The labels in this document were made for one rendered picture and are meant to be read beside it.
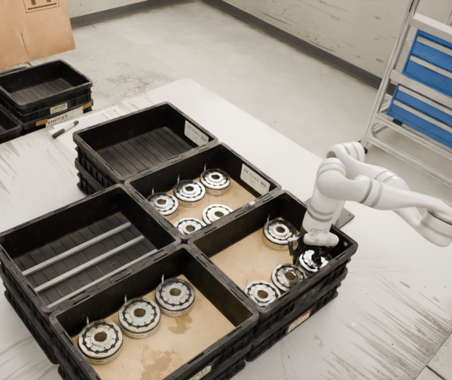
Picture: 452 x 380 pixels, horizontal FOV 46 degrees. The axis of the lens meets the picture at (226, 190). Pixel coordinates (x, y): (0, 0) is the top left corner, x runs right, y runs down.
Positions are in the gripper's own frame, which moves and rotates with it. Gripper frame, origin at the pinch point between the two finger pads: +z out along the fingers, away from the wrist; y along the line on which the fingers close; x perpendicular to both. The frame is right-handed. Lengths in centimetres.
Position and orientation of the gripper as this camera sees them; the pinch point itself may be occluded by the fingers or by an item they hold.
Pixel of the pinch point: (304, 260)
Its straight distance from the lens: 156.0
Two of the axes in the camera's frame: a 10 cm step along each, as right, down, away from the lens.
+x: 0.5, 6.5, -7.6
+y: -9.9, -0.6, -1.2
